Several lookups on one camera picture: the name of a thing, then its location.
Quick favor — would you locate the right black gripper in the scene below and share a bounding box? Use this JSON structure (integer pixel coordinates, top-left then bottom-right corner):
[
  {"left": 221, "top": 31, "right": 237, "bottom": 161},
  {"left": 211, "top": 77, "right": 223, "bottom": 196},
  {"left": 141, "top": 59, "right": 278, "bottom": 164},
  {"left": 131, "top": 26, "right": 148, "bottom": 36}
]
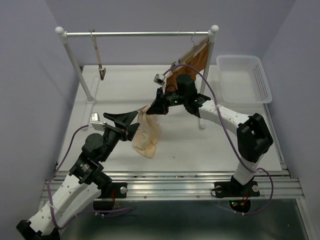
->
[{"left": 145, "top": 87, "right": 187, "bottom": 116}]

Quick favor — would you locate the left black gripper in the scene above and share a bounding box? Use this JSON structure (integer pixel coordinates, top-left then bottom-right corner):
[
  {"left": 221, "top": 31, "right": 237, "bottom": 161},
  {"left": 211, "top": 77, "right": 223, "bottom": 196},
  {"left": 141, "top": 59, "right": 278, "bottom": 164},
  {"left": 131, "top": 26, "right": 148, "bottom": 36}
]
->
[{"left": 100, "top": 110, "right": 140, "bottom": 161}]

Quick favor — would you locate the wooden clip hanger with beige underwear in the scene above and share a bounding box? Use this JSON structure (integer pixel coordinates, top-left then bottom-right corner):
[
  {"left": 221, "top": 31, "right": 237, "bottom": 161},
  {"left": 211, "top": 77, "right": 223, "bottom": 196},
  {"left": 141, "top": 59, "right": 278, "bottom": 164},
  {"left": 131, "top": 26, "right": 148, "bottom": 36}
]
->
[{"left": 136, "top": 105, "right": 150, "bottom": 116}]

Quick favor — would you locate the beige underwear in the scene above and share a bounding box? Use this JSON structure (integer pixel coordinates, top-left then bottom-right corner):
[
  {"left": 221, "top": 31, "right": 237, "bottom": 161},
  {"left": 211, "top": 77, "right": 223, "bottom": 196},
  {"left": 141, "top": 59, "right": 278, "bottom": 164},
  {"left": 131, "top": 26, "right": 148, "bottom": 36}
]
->
[{"left": 132, "top": 113, "right": 161, "bottom": 159}]

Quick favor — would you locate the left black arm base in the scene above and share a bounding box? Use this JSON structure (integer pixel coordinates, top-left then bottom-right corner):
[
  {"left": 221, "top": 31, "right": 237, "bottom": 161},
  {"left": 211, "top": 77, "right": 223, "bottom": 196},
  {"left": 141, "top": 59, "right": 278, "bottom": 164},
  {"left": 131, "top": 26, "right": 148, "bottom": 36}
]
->
[{"left": 82, "top": 182, "right": 133, "bottom": 218}]

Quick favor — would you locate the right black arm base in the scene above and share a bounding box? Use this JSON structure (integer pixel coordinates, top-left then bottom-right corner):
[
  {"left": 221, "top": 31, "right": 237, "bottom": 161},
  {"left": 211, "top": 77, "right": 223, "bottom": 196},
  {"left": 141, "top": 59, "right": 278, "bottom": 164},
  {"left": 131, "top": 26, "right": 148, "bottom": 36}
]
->
[{"left": 210, "top": 181, "right": 260, "bottom": 214}]

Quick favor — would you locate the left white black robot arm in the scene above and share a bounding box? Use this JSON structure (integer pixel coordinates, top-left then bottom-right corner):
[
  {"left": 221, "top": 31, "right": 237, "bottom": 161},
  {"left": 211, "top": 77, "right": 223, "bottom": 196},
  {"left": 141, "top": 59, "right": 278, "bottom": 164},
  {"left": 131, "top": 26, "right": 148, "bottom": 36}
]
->
[{"left": 16, "top": 111, "right": 140, "bottom": 240}]

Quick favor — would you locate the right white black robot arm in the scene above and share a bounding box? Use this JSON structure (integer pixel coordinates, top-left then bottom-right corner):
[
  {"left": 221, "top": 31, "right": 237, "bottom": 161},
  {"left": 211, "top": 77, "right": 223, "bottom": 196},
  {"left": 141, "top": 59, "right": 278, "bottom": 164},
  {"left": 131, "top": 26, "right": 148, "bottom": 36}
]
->
[{"left": 146, "top": 74, "right": 274, "bottom": 195}]

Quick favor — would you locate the wooden hanger with brown underwear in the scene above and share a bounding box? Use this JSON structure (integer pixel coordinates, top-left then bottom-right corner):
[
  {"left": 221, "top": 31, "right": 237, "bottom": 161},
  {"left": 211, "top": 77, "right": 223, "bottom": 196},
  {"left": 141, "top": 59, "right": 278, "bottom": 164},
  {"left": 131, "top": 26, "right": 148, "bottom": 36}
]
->
[{"left": 171, "top": 36, "right": 210, "bottom": 71}]

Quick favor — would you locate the brown underwear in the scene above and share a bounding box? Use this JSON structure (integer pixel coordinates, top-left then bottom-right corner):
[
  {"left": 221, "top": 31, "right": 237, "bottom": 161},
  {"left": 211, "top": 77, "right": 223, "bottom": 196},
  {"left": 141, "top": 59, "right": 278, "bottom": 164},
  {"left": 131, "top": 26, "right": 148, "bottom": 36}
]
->
[{"left": 166, "top": 41, "right": 210, "bottom": 92}]

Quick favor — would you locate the empty wooden clip hanger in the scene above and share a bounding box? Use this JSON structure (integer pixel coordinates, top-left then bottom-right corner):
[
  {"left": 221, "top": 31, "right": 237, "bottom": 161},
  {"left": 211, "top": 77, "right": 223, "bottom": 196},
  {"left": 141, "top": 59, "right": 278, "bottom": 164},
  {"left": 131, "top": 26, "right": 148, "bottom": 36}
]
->
[{"left": 89, "top": 28, "right": 107, "bottom": 81}]

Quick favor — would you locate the white plastic basket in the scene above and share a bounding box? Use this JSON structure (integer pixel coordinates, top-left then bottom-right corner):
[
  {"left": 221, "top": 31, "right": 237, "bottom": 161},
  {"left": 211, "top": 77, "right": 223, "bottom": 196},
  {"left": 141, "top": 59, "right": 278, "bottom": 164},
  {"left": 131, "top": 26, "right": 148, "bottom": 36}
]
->
[{"left": 216, "top": 55, "right": 273, "bottom": 105}]

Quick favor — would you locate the white clothes rack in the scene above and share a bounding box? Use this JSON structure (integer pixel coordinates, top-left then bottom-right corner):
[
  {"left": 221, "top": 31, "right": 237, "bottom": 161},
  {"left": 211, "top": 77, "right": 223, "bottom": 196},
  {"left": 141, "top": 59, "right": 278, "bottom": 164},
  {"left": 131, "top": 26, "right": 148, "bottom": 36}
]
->
[{"left": 55, "top": 25, "right": 219, "bottom": 125}]

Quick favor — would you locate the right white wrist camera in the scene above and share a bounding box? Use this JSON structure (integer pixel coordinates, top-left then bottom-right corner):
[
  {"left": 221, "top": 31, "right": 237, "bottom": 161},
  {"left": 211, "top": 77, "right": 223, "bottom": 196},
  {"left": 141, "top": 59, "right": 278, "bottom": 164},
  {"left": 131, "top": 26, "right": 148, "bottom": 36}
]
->
[{"left": 153, "top": 73, "right": 167, "bottom": 93}]

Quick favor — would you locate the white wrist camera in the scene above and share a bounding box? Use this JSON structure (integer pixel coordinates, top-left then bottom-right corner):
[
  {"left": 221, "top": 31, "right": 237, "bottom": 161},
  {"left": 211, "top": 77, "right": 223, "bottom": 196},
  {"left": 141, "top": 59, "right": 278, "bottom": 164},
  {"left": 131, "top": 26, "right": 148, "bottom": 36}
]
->
[
  {"left": 89, "top": 112, "right": 105, "bottom": 132},
  {"left": 153, "top": 73, "right": 167, "bottom": 93}
]

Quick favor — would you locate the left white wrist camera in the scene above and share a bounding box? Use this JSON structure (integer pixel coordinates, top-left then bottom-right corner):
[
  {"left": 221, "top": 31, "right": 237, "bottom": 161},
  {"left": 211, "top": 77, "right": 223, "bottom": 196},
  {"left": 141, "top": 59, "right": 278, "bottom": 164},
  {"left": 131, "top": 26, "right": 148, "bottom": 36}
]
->
[{"left": 89, "top": 112, "right": 105, "bottom": 132}]

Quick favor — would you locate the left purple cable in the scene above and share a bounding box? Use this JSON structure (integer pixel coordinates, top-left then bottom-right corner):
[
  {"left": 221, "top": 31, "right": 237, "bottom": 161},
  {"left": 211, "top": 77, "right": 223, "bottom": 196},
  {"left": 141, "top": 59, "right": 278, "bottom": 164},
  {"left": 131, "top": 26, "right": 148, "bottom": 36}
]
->
[{"left": 46, "top": 123, "right": 133, "bottom": 230}]

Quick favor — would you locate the aluminium mounting rail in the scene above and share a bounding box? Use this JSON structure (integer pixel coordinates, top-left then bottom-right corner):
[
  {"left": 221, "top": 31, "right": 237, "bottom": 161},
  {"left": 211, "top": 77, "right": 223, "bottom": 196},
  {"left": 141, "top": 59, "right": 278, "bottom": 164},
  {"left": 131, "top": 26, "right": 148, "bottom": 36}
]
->
[{"left": 39, "top": 170, "right": 306, "bottom": 201}]

